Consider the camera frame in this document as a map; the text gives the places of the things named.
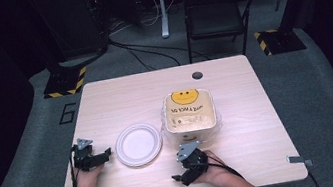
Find black floor cable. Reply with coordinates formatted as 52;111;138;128
108;25;212;77

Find right hand-held gripper black cable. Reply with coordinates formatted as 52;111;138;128
205;149;246;186

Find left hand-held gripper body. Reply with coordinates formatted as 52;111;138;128
70;135;100;174

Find black yellow striped stand base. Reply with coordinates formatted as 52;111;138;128
40;65;91;101
252;23;308;59

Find person's left hand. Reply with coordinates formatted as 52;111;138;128
72;161;110;187

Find white paper plate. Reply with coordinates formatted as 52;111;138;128
111;120;167;171

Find left hand-held gripper black cable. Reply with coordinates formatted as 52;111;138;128
64;145;83;187

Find grey table cable hole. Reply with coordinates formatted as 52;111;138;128
190;70;205;82

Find white floor cables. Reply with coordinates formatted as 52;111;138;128
104;0;182;37

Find black folding chair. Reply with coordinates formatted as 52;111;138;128
178;0;266;66

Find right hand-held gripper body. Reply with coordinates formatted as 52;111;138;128
174;139;211;179

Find hand-held gripper black cable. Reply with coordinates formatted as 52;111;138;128
64;145;83;187
205;149;246;186

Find white bin with smiley bag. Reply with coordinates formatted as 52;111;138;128
156;84;227;149

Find dark computer tower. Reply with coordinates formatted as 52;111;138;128
81;0;114;50

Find person's right hand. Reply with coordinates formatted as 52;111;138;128
192;146;240;187

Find grey metal table bracket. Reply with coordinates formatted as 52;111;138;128
285;150;316;171

